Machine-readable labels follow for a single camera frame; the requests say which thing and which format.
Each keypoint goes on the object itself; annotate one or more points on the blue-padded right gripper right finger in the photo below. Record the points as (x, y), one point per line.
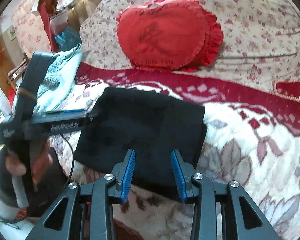
(241, 217)

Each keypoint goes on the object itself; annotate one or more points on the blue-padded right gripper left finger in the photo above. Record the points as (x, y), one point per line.
(64, 219)

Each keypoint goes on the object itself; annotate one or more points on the black pants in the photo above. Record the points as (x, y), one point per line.
(150, 124)

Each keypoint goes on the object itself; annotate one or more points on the left hand on handle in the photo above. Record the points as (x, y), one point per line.
(39, 167)

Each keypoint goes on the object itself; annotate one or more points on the light blue fleece jacket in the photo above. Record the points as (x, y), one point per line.
(59, 79)

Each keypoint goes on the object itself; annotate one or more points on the red and white floral blanket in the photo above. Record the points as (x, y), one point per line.
(253, 137)

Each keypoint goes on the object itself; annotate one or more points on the teal bag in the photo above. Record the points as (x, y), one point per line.
(68, 39)

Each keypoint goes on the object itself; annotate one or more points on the red heart-shaped ruffled pillow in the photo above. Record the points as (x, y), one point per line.
(175, 35)

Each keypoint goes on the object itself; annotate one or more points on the beige floral quilt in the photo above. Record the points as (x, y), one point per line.
(261, 38)

